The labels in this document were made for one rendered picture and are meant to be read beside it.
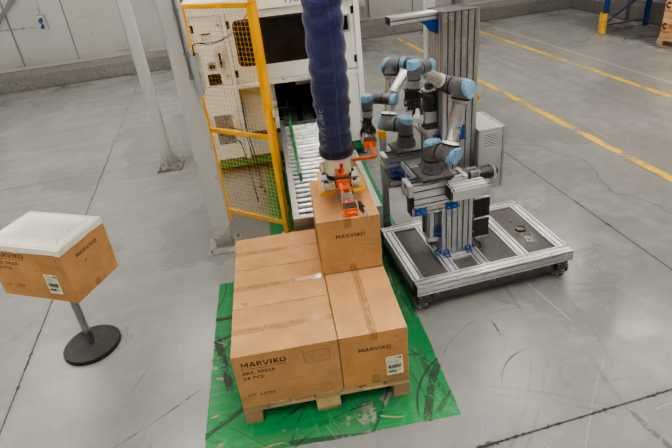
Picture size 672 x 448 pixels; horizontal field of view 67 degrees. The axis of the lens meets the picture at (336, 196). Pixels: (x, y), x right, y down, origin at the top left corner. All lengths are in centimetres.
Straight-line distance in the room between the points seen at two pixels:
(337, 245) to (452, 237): 109
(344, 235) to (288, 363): 85
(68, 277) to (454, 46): 280
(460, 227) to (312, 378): 164
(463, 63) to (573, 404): 216
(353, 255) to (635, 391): 184
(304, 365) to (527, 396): 134
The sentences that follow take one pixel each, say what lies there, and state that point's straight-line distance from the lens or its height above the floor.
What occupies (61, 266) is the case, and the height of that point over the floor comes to 91.
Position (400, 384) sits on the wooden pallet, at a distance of 329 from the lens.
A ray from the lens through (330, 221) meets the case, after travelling 317.
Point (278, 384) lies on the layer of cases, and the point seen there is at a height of 28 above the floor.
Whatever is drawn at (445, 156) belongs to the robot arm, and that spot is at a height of 121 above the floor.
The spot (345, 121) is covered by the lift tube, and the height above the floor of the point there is 150.
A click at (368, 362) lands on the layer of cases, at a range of 310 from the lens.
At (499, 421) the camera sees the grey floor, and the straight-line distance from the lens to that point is 330.
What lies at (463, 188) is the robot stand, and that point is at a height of 95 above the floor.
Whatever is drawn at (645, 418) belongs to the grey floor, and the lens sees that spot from 353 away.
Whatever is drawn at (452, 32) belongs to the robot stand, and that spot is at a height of 190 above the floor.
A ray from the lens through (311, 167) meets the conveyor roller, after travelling 486.
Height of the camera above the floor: 259
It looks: 28 degrees down
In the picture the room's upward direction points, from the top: 6 degrees counter-clockwise
